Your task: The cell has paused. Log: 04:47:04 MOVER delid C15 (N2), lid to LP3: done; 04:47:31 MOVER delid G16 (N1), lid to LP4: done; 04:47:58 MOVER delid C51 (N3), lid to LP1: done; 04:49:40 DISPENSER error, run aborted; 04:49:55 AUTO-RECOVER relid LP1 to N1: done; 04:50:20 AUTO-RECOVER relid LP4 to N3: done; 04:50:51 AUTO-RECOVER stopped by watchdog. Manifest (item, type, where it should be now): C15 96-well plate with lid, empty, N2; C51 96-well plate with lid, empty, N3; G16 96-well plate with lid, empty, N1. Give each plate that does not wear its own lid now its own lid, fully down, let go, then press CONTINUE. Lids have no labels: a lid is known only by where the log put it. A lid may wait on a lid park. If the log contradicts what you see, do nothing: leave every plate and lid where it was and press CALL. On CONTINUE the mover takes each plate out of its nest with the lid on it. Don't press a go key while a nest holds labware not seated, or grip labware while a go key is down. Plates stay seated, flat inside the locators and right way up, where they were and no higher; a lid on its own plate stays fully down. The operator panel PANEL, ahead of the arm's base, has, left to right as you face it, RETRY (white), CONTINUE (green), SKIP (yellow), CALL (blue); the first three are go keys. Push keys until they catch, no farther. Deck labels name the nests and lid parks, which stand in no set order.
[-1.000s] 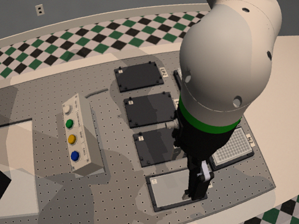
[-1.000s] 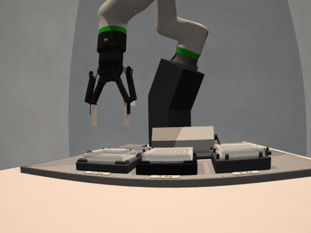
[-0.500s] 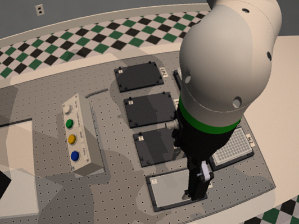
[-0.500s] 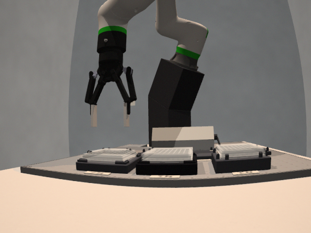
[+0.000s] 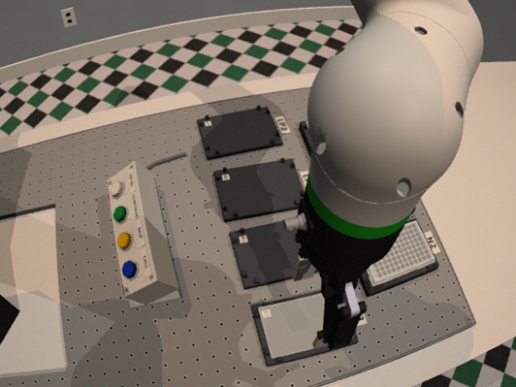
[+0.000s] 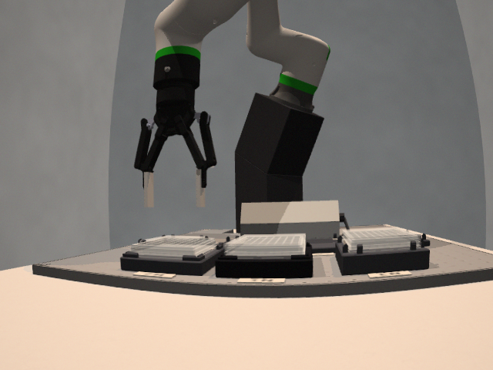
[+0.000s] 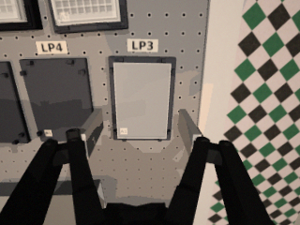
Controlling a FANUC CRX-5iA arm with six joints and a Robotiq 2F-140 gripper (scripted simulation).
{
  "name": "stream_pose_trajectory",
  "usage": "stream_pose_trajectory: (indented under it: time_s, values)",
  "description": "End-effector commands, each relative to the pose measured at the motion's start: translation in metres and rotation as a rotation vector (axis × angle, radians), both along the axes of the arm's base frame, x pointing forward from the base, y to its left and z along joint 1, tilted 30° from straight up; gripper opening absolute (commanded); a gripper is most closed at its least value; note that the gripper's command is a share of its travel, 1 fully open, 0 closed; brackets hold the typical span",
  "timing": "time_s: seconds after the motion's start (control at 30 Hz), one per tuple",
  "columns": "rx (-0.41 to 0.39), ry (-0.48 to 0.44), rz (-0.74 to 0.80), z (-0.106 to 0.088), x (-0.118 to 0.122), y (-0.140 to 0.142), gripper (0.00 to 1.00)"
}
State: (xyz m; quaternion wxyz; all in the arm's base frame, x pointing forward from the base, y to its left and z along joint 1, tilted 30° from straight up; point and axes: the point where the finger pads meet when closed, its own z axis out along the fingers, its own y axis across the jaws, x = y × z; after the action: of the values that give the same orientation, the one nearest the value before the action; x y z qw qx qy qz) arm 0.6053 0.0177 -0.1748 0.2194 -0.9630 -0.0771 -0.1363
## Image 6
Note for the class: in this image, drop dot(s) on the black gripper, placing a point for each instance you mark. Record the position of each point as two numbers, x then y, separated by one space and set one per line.
175 114

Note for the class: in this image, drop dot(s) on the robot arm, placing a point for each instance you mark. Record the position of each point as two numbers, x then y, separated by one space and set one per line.
180 28

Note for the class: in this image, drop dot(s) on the white button panel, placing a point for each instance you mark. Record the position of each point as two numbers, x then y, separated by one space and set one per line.
316 219

